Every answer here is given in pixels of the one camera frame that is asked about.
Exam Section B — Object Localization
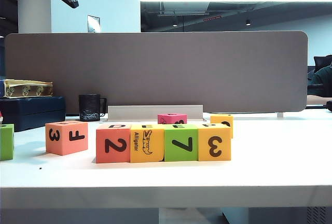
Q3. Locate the brown desk partition panel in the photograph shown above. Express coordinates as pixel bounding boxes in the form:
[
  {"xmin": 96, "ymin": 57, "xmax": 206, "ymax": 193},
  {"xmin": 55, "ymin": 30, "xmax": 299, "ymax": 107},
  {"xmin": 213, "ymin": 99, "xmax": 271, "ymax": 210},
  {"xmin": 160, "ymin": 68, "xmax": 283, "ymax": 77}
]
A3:
[{"xmin": 4, "ymin": 30, "xmax": 309, "ymax": 114}]

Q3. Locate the pink block with B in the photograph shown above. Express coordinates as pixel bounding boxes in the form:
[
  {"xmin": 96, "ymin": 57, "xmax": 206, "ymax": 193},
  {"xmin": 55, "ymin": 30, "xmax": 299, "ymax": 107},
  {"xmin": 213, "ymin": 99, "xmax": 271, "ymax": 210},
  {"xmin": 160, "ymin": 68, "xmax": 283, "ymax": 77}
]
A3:
[{"xmin": 157, "ymin": 113, "xmax": 188, "ymax": 125}]

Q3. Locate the dark blue box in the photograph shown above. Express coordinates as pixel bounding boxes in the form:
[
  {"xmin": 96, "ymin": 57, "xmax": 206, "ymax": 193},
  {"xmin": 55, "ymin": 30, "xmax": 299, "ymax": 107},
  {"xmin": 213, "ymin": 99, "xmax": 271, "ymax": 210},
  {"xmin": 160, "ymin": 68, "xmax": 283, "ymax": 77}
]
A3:
[{"xmin": 0, "ymin": 96, "xmax": 66, "ymax": 133}]

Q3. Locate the orange block 2 Queen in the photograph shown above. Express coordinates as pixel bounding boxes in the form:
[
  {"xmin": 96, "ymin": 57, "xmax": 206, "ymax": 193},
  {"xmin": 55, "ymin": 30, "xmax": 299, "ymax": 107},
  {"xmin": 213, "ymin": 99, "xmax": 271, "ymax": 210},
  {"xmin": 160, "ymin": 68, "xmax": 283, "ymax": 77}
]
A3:
[{"xmin": 95, "ymin": 124, "xmax": 132, "ymax": 164}]

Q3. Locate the gold patterned box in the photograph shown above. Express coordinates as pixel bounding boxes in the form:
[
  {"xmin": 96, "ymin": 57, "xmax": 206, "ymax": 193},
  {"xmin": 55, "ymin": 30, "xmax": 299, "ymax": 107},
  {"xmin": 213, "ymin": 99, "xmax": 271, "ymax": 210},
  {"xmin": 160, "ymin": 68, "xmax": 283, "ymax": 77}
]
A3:
[{"xmin": 3, "ymin": 79, "xmax": 54, "ymax": 99}]

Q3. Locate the green foam block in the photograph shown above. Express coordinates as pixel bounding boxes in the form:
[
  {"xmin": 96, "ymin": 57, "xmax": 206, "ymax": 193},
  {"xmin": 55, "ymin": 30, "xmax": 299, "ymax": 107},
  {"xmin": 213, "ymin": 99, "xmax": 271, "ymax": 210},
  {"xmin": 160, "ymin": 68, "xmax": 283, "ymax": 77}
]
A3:
[{"xmin": 0, "ymin": 123, "xmax": 15, "ymax": 161}]

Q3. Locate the yellow block 6 Alligator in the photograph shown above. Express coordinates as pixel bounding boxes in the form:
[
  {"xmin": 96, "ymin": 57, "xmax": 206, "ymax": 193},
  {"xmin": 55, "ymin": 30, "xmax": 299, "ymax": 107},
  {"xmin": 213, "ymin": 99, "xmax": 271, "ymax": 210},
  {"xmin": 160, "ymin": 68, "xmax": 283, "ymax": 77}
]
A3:
[{"xmin": 129, "ymin": 124, "xmax": 165, "ymax": 163}]

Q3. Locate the orange block X F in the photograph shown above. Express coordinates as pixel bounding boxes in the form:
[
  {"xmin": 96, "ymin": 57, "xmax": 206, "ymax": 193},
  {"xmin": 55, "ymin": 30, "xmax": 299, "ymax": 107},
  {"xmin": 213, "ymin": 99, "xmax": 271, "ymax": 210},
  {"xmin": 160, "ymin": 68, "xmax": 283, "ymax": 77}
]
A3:
[{"xmin": 45, "ymin": 120, "xmax": 89, "ymax": 156}]

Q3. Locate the person in dark green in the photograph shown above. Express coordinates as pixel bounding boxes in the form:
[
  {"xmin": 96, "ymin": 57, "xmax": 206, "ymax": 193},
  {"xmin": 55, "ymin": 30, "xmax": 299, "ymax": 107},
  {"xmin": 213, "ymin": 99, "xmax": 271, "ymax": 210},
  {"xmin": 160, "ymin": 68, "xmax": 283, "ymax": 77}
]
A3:
[{"xmin": 308, "ymin": 54, "xmax": 332, "ymax": 105}]

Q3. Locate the green block 7 Nest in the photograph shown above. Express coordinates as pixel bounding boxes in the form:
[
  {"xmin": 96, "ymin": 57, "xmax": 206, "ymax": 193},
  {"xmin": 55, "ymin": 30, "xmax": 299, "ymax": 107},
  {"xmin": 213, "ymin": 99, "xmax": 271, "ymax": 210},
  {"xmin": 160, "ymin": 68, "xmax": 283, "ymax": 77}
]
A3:
[{"xmin": 163, "ymin": 124, "xmax": 200, "ymax": 162}]

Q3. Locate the black mug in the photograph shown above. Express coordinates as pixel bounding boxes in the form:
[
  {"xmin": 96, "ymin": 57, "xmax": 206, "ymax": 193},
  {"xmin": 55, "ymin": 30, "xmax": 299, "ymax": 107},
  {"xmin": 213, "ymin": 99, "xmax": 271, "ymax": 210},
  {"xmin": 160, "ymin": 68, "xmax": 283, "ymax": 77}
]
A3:
[{"xmin": 78, "ymin": 94, "xmax": 108, "ymax": 121}]

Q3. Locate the black office chair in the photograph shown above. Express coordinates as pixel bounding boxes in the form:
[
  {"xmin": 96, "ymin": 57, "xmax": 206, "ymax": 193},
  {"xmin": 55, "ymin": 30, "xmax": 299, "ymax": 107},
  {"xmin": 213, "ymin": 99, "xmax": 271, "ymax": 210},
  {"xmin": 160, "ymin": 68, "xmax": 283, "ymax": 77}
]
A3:
[{"xmin": 313, "ymin": 55, "xmax": 332, "ymax": 74}]

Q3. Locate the yellow block 3 and T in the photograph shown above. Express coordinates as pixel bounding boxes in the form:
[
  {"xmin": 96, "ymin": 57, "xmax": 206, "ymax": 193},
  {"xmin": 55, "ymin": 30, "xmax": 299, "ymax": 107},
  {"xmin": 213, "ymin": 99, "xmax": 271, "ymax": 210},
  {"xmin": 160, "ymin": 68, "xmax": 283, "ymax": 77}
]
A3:
[{"xmin": 198, "ymin": 123, "xmax": 232, "ymax": 162}]

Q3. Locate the silver wall plate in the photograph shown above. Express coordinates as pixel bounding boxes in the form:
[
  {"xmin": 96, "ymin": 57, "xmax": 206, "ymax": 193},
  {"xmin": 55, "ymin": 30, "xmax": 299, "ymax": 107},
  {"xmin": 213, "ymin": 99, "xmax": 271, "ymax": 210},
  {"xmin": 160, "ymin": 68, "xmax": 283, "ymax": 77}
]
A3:
[{"xmin": 87, "ymin": 15, "xmax": 101, "ymax": 34}]

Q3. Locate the yellow block with 9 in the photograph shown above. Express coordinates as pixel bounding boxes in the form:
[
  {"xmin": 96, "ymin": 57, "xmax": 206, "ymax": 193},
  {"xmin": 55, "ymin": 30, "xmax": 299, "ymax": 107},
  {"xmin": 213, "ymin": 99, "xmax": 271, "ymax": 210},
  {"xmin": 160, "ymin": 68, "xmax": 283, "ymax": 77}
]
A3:
[{"xmin": 210, "ymin": 114, "xmax": 234, "ymax": 138}]

